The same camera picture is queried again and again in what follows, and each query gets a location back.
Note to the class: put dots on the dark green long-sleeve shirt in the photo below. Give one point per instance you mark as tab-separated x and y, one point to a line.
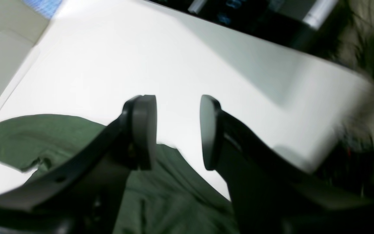
170	199

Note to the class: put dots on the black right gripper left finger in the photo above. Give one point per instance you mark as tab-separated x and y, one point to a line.
83	195

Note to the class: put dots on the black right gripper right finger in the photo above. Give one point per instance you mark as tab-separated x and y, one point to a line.
268	194

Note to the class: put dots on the beige plastic bin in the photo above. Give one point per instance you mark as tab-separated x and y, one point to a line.
20	29

